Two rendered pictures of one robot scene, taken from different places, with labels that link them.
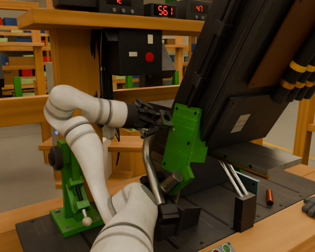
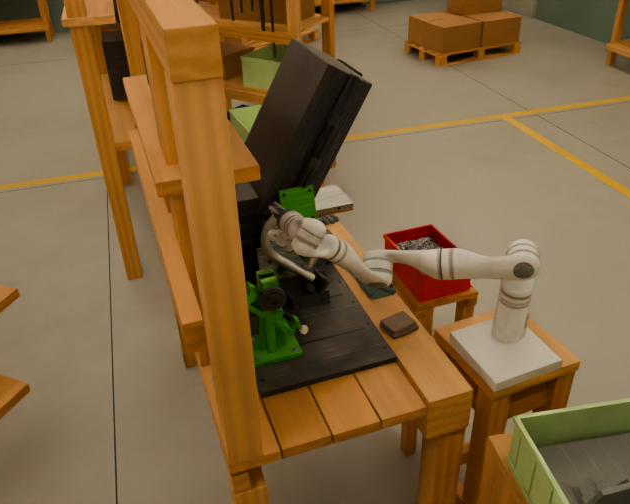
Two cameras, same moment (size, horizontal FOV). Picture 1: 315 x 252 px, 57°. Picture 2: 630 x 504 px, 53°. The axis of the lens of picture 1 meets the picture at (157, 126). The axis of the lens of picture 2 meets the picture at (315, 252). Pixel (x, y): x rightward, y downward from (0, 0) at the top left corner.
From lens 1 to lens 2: 1.82 m
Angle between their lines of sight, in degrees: 69
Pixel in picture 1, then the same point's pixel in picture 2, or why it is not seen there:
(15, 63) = not seen: outside the picture
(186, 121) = (301, 201)
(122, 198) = (384, 260)
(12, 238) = (279, 397)
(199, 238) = (333, 281)
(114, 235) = (453, 251)
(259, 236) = not seen: hidden behind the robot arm
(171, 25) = not seen: hidden behind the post
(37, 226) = (273, 375)
